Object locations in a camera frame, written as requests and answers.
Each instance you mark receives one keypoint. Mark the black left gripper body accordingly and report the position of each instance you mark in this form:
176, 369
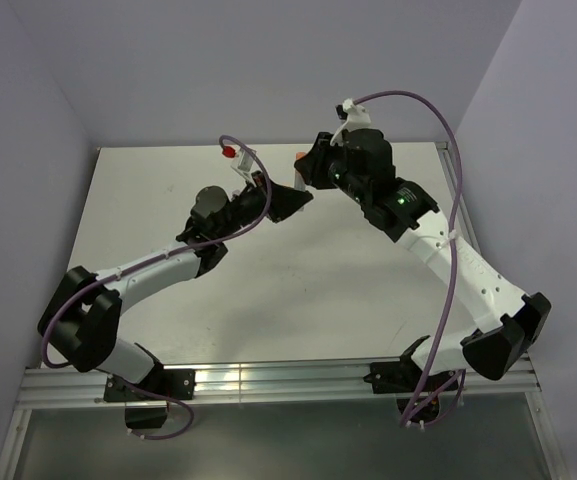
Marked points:
246, 207

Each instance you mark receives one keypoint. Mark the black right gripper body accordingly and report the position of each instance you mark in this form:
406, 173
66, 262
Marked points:
337, 177

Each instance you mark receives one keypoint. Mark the orange highlighter pen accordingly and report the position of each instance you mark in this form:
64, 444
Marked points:
298, 183

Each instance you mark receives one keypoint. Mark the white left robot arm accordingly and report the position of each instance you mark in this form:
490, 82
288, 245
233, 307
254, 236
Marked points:
82, 318

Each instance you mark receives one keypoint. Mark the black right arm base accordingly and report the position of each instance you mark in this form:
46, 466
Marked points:
401, 377

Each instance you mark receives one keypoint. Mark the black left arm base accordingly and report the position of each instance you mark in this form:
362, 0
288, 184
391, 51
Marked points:
148, 405

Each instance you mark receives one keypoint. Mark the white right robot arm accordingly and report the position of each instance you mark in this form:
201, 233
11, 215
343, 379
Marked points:
507, 320

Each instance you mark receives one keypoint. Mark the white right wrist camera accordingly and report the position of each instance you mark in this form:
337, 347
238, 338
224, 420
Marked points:
352, 117

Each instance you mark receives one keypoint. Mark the aluminium side rail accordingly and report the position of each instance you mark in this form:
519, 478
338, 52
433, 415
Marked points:
475, 240

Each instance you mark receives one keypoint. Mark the aluminium mounting rail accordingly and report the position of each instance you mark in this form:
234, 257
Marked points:
220, 383

